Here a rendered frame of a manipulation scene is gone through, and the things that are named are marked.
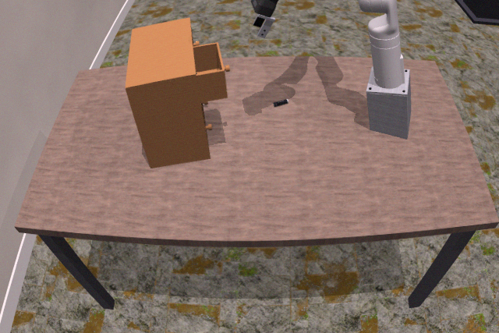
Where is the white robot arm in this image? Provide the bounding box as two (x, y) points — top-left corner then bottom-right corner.
(358, 0), (405, 89)

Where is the small brown wooden chest of drawers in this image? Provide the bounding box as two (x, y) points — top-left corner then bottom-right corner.
(126, 18), (211, 168)

